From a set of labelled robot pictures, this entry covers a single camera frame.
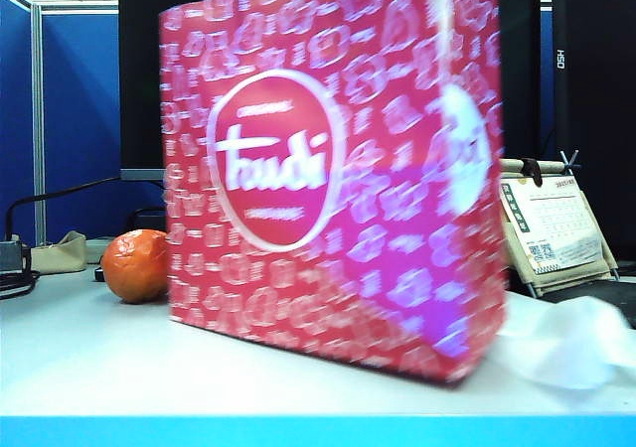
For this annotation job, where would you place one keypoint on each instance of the black HSD monitor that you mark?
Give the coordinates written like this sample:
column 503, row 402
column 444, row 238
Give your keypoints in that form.
column 596, row 119

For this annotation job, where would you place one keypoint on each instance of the black desk mat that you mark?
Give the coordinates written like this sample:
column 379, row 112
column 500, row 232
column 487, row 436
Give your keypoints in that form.
column 611, row 293

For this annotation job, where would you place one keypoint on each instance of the beige cloth pouch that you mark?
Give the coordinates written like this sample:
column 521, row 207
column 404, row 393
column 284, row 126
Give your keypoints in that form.
column 59, row 255

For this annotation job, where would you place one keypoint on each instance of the white crumpled tissue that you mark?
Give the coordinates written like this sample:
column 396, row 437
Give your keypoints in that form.
column 566, row 347

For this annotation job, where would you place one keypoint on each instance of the wrinkled orange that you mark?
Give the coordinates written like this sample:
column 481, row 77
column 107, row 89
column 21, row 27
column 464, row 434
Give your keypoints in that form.
column 134, row 265

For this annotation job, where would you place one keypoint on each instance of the blue office partition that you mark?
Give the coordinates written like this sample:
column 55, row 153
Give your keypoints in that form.
column 79, row 119

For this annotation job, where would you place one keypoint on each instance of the black power adapter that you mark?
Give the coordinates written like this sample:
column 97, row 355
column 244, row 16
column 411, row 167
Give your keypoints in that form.
column 149, row 221

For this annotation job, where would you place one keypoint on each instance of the red printed paper bag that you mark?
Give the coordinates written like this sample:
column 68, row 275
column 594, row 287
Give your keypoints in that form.
column 323, row 193

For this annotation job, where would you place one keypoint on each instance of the beige canvas desk calendar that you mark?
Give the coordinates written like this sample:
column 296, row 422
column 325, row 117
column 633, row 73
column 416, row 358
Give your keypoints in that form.
column 556, row 228

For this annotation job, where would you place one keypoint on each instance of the large black computer monitor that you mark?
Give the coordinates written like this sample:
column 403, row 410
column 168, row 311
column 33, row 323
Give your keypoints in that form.
column 144, row 69

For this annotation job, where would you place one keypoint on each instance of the grey metal box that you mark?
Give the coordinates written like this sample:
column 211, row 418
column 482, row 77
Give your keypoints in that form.
column 10, row 257

